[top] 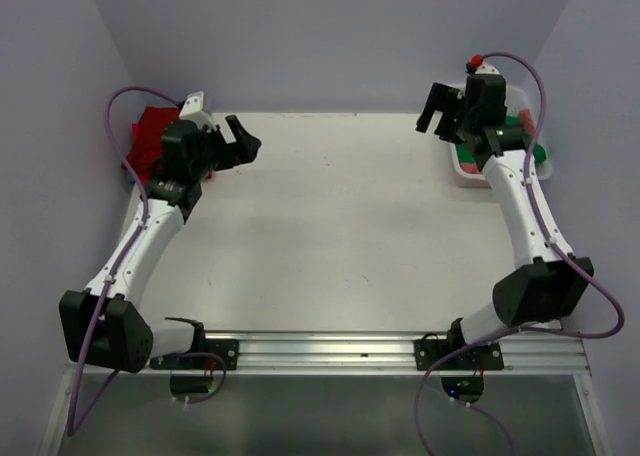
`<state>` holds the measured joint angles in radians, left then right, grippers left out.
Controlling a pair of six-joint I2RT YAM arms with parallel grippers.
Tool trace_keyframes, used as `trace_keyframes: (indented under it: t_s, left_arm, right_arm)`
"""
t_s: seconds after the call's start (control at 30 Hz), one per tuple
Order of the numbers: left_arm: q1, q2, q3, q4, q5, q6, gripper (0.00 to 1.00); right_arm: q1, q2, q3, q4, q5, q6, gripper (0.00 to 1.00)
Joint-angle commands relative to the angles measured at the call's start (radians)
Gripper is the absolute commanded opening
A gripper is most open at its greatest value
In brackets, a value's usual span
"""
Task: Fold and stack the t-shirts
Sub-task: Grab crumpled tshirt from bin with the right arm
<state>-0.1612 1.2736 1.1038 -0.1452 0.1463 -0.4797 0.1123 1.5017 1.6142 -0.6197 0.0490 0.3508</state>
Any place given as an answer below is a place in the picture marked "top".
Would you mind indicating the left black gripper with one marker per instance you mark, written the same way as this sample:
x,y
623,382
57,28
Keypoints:
x,y
242,151

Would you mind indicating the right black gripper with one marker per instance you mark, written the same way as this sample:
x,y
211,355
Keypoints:
x,y
441,98

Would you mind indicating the green t shirt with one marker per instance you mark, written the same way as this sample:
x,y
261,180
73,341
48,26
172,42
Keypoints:
x,y
541,152

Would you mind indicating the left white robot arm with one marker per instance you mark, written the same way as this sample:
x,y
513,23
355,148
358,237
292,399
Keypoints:
x,y
102,325

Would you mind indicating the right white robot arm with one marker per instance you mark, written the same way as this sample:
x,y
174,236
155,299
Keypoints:
x,y
547,281

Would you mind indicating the white plastic basket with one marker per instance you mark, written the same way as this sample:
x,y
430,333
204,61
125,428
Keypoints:
x,y
518,104

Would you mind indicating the salmon t shirt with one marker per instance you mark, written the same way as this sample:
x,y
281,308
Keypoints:
x,y
484,136

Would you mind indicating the dark red folded shirt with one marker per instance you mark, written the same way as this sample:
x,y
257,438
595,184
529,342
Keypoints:
x,y
147,149

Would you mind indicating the pink folded shirt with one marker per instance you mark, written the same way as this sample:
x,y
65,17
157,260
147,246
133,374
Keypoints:
x,y
135,131

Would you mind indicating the light blue folded shirt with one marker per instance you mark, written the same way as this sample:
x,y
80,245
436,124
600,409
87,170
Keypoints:
x,y
128,176

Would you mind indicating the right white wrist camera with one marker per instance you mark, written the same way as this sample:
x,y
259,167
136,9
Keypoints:
x,y
478,65

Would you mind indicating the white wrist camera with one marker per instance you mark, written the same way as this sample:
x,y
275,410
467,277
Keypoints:
x,y
478,65
193,110

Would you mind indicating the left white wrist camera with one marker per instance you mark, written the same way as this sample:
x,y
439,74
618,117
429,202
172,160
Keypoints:
x,y
193,110

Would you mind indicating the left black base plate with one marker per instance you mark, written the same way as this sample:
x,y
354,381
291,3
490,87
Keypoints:
x,y
212,354

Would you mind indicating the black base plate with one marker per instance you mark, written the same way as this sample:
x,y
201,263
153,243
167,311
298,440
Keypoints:
x,y
212,354
431,349

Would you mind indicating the aluminium mounting rail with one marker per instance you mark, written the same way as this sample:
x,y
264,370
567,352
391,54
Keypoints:
x,y
389,354

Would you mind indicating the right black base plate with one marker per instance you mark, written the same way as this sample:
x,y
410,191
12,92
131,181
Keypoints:
x,y
431,349

